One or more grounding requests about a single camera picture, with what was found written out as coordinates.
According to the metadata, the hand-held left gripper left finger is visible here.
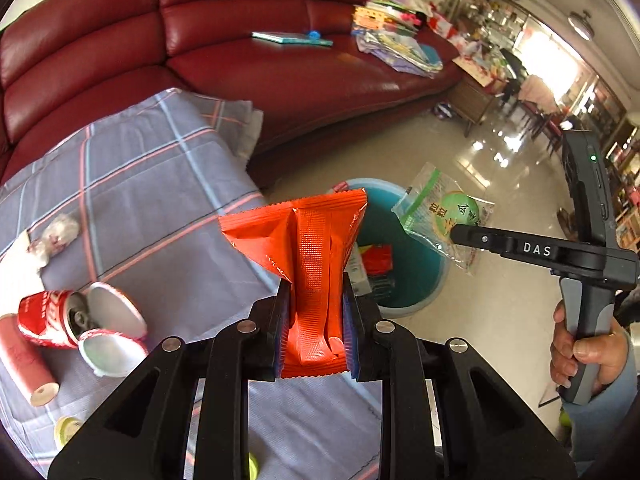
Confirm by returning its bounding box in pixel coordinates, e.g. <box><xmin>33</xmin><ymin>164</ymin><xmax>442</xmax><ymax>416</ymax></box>
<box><xmin>47</xmin><ymin>280</ymin><xmax>296</xmax><ymax>480</ymax></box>

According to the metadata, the round ceiling lamp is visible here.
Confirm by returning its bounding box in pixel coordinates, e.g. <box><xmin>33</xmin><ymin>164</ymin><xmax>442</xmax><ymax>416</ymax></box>
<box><xmin>567</xmin><ymin>10</ymin><xmax>594</xmax><ymax>41</ymax></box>

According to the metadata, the clear plastic bag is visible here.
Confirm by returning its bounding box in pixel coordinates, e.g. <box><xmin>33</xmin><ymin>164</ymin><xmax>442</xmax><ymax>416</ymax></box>
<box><xmin>27</xmin><ymin>212</ymin><xmax>81</xmax><ymax>268</ymax></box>

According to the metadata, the thin teal book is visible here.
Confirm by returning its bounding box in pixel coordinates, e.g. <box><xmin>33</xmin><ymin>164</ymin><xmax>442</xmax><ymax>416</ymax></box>
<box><xmin>251</xmin><ymin>30</ymin><xmax>333</xmax><ymax>47</ymax></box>

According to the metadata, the clear wrapper with green print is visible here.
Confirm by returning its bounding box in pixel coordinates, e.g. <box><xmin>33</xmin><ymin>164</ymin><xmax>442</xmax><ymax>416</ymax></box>
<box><xmin>391</xmin><ymin>162</ymin><xmax>496</xmax><ymax>277</ymax></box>

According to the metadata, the pink paper cup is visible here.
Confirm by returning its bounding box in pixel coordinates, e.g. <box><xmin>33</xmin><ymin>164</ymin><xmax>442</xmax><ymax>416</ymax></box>
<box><xmin>0</xmin><ymin>312</ymin><xmax>60</xmax><ymax>407</ymax></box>

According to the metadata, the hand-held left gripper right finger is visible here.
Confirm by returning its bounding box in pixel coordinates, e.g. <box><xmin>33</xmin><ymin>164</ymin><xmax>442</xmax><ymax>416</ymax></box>
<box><xmin>342</xmin><ymin>272</ymin><xmax>578</xmax><ymax>480</ymax></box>

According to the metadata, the crushed red drink can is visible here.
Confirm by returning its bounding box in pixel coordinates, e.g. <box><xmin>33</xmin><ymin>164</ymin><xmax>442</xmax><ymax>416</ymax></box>
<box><xmin>18</xmin><ymin>290</ymin><xmax>93</xmax><ymax>350</ymax></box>

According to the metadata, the orange foil snack packet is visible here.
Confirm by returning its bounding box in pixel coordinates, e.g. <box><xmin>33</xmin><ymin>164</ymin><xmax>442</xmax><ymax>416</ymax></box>
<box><xmin>218</xmin><ymin>187</ymin><xmax>368</xmax><ymax>380</ymax></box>

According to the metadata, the person's right hand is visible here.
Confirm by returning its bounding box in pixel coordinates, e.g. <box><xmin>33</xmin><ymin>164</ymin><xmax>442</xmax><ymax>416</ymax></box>
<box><xmin>551</xmin><ymin>300</ymin><xmax>632</xmax><ymax>396</ymax></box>

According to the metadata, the wooden side table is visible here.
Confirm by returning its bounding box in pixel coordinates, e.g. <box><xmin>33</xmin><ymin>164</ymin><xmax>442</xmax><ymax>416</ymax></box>
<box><xmin>452</xmin><ymin>55</ymin><xmax>506</xmax><ymax>136</ymax></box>

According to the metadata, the torn white paper cup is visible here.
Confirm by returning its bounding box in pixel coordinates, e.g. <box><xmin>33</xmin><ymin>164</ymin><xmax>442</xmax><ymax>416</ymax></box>
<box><xmin>77</xmin><ymin>327</ymin><xmax>149</xmax><ymax>377</ymax></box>

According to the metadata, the pile of colourful papers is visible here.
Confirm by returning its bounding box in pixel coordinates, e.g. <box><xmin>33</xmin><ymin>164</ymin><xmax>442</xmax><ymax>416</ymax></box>
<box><xmin>352</xmin><ymin>0</ymin><xmax>445</xmax><ymax>78</ymax></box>

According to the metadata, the grey plaid cloth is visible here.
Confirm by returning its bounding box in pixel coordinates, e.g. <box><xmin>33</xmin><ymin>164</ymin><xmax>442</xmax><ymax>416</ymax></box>
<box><xmin>0</xmin><ymin>87</ymin><xmax>386</xmax><ymax>480</ymax></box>

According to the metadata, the teal plastic basin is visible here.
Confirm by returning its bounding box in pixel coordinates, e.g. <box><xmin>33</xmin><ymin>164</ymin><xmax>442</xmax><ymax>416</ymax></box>
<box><xmin>327</xmin><ymin>177</ymin><xmax>451</xmax><ymax>318</ymax></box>

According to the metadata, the dark red leather sofa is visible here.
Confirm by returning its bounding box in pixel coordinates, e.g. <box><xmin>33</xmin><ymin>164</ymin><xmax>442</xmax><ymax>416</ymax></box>
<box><xmin>0</xmin><ymin>0</ymin><xmax>463</xmax><ymax>186</ymax></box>

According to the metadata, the white bowl with red rim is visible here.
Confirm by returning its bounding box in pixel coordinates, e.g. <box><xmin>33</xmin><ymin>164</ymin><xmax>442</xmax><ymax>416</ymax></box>
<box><xmin>86</xmin><ymin>282</ymin><xmax>148</xmax><ymax>338</ymax></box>

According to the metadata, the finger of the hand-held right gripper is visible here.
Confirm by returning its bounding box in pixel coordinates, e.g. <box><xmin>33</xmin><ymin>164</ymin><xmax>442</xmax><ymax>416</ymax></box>
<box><xmin>448</xmin><ymin>224</ymin><xmax>512</xmax><ymax>257</ymax></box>

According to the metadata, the person's right forearm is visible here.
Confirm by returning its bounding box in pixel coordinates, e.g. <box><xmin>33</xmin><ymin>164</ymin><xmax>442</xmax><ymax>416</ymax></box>
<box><xmin>560</xmin><ymin>310</ymin><xmax>640</xmax><ymax>478</ymax></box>

